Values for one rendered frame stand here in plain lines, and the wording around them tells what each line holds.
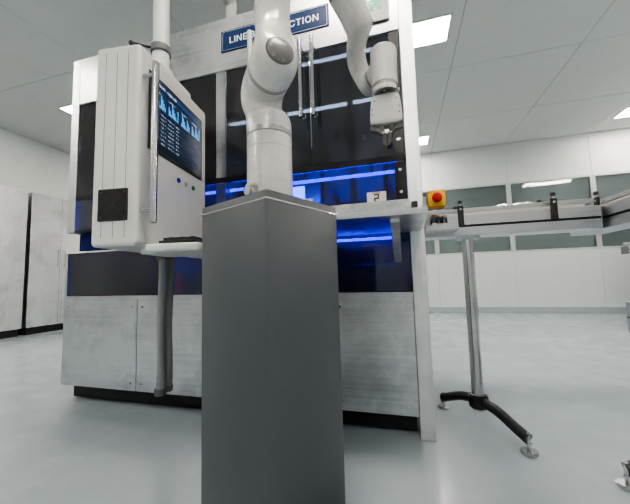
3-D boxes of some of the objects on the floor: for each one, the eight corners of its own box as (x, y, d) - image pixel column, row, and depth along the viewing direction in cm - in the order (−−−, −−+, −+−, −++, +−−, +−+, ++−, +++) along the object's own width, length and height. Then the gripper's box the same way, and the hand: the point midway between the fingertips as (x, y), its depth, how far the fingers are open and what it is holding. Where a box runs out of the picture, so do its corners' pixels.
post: (420, 432, 132) (396, -19, 150) (435, 434, 130) (408, -23, 148) (421, 440, 126) (395, -32, 144) (436, 442, 124) (409, -36, 142)
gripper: (360, 90, 99) (363, 146, 97) (409, 81, 95) (412, 139, 94) (363, 103, 106) (365, 155, 105) (408, 95, 102) (411, 148, 101)
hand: (387, 141), depth 99 cm, fingers closed
